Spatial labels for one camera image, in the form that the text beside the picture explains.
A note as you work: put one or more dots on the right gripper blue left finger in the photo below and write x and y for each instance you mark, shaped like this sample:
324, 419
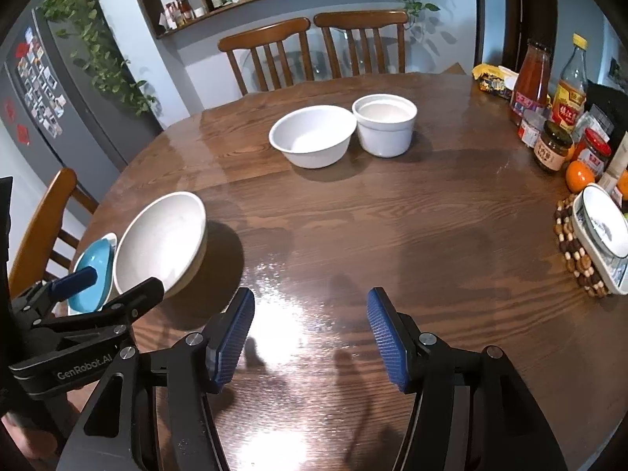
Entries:
226, 334

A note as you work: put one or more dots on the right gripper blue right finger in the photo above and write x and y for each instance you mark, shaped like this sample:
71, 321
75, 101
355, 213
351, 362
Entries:
395, 341

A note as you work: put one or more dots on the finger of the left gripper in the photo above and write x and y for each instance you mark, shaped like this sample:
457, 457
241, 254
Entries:
137, 296
73, 281

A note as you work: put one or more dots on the large patterned square plate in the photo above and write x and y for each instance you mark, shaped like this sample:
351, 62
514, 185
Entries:
98, 255

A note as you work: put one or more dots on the large white bowl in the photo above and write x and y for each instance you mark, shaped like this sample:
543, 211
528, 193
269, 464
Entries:
166, 240

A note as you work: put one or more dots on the white ramekin cup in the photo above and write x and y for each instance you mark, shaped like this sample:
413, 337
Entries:
385, 124

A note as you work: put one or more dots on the medium white bowl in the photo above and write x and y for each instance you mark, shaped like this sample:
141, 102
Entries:
314, 137

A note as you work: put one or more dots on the person's left hand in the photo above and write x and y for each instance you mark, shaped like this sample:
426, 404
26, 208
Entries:
34, 444

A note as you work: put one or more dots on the wooden chair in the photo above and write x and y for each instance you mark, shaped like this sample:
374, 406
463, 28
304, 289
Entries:
270, 39
362, 31
45, 228

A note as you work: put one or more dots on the grey refrigerator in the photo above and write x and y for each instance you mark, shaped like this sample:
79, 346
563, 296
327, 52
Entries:
57, 119

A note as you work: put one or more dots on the wooden bead trivet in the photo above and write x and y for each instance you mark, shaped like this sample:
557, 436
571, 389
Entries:
577, 261

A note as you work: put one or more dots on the stacked patterned dishes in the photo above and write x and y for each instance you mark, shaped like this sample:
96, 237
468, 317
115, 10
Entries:
602, 229

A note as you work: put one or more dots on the dark lid sauce jar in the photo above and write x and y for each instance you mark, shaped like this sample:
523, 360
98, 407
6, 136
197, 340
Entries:
552, 146

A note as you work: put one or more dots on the orange fruit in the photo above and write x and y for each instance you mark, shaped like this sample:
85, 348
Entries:
578, 176
622, 185

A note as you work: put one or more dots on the small red label jar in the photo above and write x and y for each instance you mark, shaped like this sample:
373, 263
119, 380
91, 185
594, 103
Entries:
530, 127

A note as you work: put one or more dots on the red lid chili jar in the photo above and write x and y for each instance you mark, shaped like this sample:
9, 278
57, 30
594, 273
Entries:
593, 151

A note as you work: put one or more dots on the yellow snack packet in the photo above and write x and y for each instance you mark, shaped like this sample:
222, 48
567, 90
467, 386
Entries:
495, 80

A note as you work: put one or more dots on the hanging green vine plant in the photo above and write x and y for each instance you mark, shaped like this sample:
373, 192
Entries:
98, 54

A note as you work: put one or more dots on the red sauce bottle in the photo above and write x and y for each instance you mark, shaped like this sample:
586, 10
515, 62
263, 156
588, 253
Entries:
530, 90

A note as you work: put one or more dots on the yellow cap vinegar bottle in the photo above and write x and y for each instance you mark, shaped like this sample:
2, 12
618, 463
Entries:
570, 95

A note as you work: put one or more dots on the back left wooden chair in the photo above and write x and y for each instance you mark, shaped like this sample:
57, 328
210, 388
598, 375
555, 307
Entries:
270, 39

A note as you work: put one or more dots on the back right wooden chair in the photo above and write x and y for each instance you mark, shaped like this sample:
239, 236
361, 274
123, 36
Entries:
362, 31

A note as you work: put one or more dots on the dark wooden door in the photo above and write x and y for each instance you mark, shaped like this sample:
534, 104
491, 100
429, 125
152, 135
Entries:
504, 28

